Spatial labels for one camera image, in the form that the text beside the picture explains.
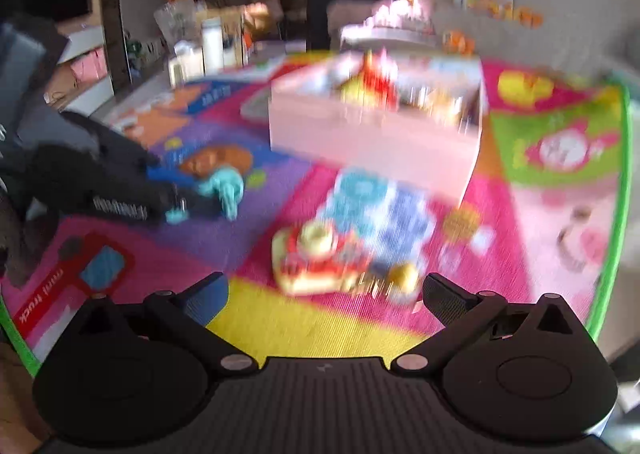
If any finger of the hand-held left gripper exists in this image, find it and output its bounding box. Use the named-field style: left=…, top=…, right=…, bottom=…
left=162, top=184, right=227, bottom=223

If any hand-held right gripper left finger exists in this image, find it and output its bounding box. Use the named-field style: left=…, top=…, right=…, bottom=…
left=75, top=272, right=258, bottom=380

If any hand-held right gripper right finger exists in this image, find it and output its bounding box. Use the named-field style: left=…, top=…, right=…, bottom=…
left=390, top=273, right=588, bottom=378

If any teal plastic toy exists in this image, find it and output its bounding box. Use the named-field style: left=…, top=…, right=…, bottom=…
left=165, top=166, right=246, bottom=225

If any red yellow plastic toy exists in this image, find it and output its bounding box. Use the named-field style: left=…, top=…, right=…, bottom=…
left=272, top=221, right=421, bottom=297

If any pink cardboard box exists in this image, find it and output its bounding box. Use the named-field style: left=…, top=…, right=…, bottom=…
left=267, top=54, right=486, bottom=207

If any white shelf unit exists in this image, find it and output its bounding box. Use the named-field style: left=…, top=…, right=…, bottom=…
left=50, top=14, right=132, bottom=120

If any colourful printed play mat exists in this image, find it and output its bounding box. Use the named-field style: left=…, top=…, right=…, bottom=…
left=0, top=51, right=634, bottom=380

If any white thermos bottle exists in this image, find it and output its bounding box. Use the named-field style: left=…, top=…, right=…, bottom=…
left=201, top=18, right=224, bottom=75

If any clear plastic bag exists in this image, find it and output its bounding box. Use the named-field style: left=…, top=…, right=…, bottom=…
left=154, top=0, right=206, bottom=47

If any wicker basket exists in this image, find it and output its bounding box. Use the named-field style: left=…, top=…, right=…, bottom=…
left=220, top=8, right=251, bottom=65

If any black cabinet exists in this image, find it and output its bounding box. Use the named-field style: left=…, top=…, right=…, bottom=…
left=306, top=0, right=401, bottom=52

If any beige sofa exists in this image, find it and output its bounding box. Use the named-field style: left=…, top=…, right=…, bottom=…
left=325, top=0, right=640, bottom=80

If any orange fish plush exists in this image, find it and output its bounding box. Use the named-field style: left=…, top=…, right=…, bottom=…
left=442, top=28, right=476, bottom=55

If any pink clothes pile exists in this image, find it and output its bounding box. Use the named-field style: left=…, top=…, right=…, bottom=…
left=365, top=0, right=436, bottom=32

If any row of orange plush toys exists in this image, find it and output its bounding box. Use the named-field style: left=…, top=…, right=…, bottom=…
left=452, top=0, right=544, bottom=27

